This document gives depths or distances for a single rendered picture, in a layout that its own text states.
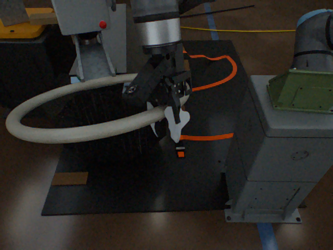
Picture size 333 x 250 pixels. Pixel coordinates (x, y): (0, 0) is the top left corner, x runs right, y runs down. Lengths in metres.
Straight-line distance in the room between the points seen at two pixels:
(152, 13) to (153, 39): 0.04
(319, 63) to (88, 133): 0.99
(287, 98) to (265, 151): 0.26
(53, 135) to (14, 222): 1.52
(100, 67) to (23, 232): 1.27
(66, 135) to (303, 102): 1.01
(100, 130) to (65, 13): 0.78
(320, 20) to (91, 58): 0.97
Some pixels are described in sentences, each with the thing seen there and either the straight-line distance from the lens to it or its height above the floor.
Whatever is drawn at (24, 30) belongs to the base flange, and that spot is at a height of 0.78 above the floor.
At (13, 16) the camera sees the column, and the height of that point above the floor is 0.84.
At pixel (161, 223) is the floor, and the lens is 1.75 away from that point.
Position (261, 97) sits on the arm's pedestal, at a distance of 1.29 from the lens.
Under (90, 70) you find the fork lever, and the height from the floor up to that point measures 1.06.
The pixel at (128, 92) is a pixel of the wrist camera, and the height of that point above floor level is 1.32.
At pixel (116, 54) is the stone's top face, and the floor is 0.81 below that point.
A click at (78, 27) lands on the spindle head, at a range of 1.23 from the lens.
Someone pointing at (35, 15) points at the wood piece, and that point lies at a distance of 2.33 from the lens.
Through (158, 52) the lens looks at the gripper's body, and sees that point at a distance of 0.50.
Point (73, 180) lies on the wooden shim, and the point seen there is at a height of 0.03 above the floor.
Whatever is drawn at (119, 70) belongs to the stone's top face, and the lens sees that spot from 1.51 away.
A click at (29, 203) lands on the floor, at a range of 2.04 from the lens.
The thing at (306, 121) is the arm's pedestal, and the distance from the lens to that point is 1.25.
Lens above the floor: 1.61
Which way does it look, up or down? 46 degrees down
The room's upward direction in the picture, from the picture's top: straight up
